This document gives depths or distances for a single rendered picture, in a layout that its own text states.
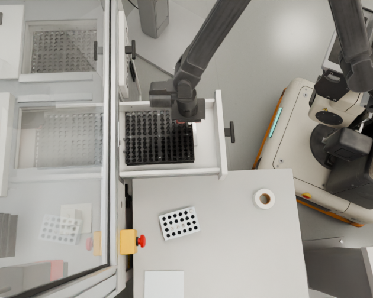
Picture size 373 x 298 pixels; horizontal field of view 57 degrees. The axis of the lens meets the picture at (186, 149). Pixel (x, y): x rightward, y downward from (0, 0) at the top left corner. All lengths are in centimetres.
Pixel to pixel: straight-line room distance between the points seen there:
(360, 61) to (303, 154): 105
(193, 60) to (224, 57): 147
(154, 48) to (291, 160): 110
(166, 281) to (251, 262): 29
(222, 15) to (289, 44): 169
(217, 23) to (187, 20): 160
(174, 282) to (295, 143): 100
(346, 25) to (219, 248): 78
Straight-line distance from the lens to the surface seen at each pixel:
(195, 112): 99
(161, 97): 92
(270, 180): 127
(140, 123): 113
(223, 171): 107
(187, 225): 120
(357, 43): 86
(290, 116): 190
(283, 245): 126
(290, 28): 251
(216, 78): 221
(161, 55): 224
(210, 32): 79
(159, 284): 120
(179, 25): 235
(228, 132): 112
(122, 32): 126
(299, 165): 183
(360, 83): 91
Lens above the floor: 197
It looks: 75 degrees down
